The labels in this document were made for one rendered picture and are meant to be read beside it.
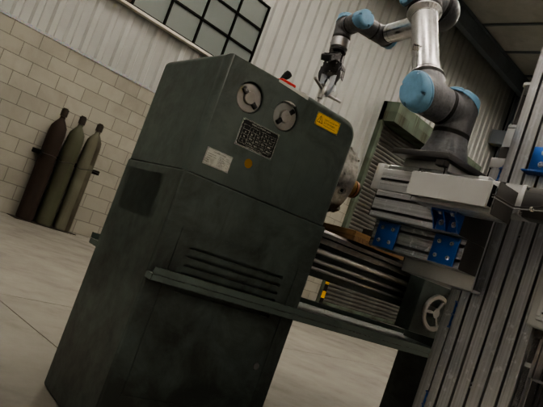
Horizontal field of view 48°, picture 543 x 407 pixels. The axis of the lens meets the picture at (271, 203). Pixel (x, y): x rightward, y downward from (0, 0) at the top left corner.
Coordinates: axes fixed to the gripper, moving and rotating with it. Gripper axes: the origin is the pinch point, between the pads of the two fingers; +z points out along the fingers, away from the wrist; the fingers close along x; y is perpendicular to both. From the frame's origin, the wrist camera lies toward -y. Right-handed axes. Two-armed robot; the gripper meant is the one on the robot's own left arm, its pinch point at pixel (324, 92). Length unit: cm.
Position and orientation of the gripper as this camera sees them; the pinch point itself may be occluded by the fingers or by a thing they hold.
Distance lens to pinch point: 249.2
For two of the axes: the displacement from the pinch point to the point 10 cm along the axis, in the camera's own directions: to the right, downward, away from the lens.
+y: 3.5, 2.5, 9.0
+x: -9.0, -1.8, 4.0
